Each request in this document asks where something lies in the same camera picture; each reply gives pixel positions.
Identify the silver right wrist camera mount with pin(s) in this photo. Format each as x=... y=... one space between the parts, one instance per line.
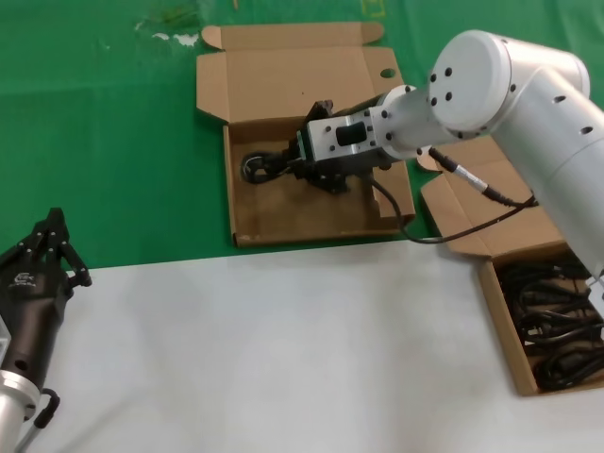
x=340 y=137

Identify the green table cloth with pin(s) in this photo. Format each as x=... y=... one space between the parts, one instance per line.
x=94 y=141

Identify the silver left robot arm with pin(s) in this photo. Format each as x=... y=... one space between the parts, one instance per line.
x=11 y=406

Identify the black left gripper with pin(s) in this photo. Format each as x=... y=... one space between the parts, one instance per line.
x=28 y=311

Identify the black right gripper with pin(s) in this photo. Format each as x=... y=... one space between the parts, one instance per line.
x=358 y=168

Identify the open cardboard box with holes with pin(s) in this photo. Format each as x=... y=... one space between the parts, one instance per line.
x=283 y=71

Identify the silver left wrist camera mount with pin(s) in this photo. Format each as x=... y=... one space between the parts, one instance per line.
x=3 y=342

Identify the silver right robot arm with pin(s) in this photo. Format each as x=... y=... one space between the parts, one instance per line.
x=472 y=80

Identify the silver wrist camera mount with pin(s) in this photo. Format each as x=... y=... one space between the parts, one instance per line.
x=3 y=342
x=340 y=137

